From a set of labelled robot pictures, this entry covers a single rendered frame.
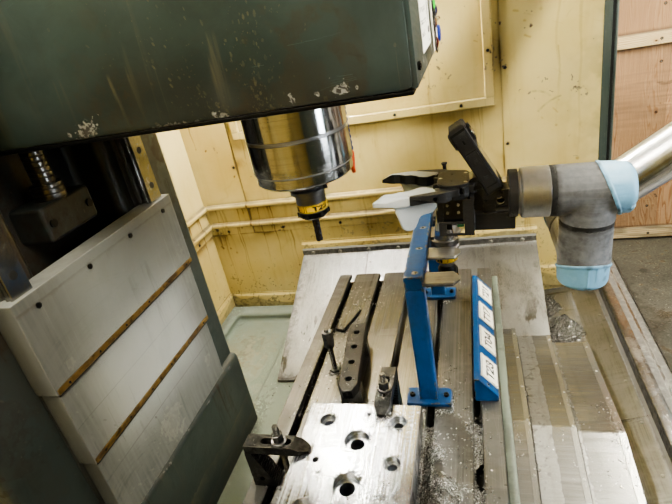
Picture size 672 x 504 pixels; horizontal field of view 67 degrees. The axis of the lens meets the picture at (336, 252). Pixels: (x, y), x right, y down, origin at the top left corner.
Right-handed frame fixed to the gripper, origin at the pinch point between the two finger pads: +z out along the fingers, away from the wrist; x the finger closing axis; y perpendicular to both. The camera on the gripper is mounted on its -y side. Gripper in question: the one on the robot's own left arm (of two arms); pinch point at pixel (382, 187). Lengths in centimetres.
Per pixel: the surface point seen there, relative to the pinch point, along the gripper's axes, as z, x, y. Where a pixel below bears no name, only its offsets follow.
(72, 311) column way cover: 54, -14, 14
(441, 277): -7.2, 13.7, 24.4
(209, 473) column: 55, 5, 77
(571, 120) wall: -45, 100, 18
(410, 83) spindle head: -7.0, -12.1, -17.1
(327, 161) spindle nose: 6.5, -5.5, -6.6
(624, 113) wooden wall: -103, 264, 58
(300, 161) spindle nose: 9.9, -7.6, -7.5
